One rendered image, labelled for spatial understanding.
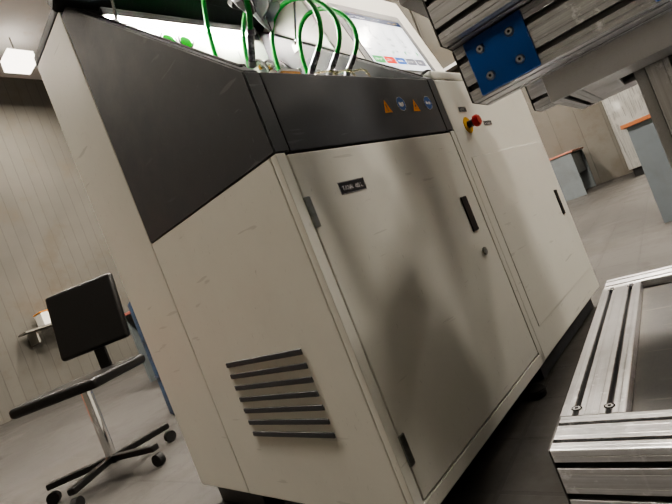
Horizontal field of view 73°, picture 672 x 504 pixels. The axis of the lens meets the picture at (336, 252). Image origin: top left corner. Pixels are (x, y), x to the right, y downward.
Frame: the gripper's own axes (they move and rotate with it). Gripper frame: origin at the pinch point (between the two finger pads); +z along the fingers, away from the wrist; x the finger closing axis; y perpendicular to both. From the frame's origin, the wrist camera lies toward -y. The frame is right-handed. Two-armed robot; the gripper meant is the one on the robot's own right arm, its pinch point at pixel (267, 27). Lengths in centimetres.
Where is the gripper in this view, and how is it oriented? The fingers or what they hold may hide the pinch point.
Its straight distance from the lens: 136.5
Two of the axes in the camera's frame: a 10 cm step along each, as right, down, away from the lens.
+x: 6.5, -2.5, 7.2
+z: 3.7, 9.3, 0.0
